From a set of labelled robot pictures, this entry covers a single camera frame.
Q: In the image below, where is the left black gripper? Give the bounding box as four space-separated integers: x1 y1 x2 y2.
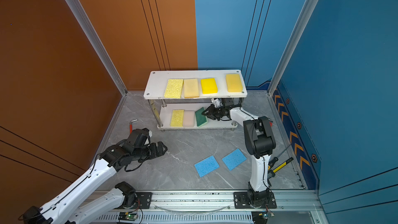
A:
133 140 170 162

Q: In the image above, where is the green scouring sponge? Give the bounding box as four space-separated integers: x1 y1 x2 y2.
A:
195 107 208 128

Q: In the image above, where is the beige foam sponge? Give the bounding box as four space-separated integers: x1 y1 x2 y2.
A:
182 111 195 128

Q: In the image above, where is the bright yellow foam sponge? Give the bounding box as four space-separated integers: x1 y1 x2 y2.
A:
201 78 218 94

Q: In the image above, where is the pale yellow orange-backed sponge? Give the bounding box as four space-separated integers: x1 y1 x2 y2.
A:
183 78 200 98

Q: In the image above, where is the golden yellow sponge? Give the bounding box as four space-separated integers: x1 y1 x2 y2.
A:
226 74 243 93

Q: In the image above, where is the light yellow cellulose sponge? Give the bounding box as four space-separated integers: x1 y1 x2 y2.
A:
164 79 183 99

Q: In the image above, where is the blue cellulose sponge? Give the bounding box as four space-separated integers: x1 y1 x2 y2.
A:
222 148 247 171
194 156 220 177

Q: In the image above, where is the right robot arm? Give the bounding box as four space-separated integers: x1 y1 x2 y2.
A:
199 98 277 209

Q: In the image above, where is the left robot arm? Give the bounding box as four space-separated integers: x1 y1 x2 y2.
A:
18 128 168 224

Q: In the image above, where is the white two-tier shelf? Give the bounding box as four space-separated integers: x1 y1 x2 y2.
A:
144 69 247 131

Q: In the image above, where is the left green circuit board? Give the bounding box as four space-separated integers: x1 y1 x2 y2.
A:
118 212 138 222

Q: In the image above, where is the green circuit board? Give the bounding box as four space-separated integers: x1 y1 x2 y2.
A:
251 212 274 224
118 212 138 222

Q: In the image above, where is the black yellow screwdriver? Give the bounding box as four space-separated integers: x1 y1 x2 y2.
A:
268 146 290 170

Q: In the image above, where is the yellow black caliper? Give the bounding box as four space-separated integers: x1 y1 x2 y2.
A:
268 157 293 179

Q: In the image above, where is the right green circuit board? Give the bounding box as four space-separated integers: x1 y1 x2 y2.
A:
251 212 274 224

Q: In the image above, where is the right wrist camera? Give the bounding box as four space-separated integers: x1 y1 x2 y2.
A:
211 98 222 108

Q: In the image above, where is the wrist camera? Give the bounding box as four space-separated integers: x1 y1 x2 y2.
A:
211 98 222 108
142 128 152 140

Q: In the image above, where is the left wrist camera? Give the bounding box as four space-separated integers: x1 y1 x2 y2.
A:
142 128 152 140

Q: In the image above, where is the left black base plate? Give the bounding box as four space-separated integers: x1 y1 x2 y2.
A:
121 192 152 210

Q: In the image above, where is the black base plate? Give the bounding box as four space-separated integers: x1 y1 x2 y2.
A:
121 192 152 210
233 192 277 209

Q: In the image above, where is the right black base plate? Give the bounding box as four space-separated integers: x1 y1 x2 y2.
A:
233 192 277 209

